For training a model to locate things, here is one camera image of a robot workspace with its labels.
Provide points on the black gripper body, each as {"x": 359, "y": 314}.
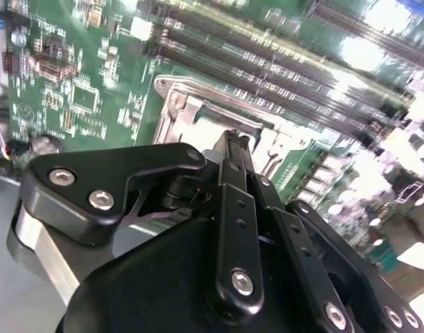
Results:
{"x": 145, "y": 277}

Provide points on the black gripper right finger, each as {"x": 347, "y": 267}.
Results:
{"x": 291, "y": 243}

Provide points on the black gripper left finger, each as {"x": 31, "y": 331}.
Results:
{"x": 73, "y": 215}

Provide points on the silver CPU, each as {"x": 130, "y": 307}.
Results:
{"x": 208, "y": 130}

